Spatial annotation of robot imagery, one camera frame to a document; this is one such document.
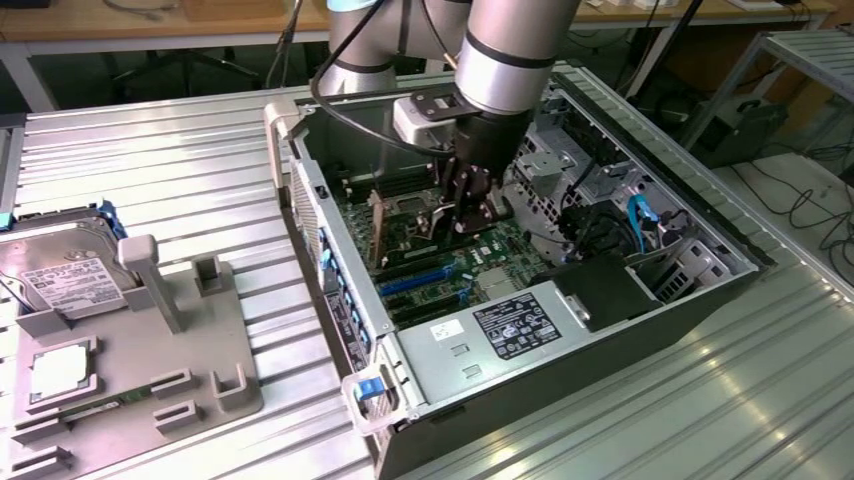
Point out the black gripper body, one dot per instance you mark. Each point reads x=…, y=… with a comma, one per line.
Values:
x=495, y=142

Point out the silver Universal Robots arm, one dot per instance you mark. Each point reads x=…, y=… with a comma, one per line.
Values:
x=508, y=60

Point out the CPU socket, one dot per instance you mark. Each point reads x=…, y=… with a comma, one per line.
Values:
x=409, y=205

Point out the silver disk bay cage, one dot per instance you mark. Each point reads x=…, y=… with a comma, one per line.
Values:
x=548, y=170

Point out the green motherboard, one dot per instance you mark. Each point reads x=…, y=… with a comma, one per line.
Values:
x=497, y=250

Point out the silver chipset heatsink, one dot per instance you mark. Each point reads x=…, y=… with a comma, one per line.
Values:
x=500, y=286

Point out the blue expansion slot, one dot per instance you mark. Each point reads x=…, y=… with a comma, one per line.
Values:
x=414, y=281

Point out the black plastic air shroud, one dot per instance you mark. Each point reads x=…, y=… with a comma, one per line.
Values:
x=601, y=290

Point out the grey power supply unit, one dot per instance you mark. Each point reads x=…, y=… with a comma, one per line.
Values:
x=441, y=360

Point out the black stand pole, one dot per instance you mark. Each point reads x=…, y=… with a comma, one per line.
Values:
x=286, y=37

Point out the black equipment case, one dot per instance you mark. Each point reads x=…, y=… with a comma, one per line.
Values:
x=755, y=131

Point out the black open PC case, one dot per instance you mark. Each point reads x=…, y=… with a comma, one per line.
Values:
x=568, y=400

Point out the blue case latch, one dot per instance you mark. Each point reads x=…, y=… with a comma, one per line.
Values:
x=372, y=390

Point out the black chair base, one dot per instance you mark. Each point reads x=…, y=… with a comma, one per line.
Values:
x=181, y=58

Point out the grey parts rack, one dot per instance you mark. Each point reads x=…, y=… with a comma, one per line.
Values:
x=194, y=340

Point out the grey metal slat shelf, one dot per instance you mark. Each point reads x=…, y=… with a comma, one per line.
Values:
x=815, y=50

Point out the blue hard disk carrier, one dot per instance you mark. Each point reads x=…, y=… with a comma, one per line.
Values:
x=112, y=216

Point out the silver hard disk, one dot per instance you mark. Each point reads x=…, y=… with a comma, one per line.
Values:
x=61, y=270

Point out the green RAM stick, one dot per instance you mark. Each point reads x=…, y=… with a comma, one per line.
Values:
x=128, y=398

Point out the silver CPU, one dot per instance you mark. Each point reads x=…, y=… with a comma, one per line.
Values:
x=61, y=371

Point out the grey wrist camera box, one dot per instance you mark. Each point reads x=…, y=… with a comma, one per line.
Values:
x=417, y=127

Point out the wooden desk with white frame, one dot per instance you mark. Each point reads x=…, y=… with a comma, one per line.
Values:
x=201, y=20

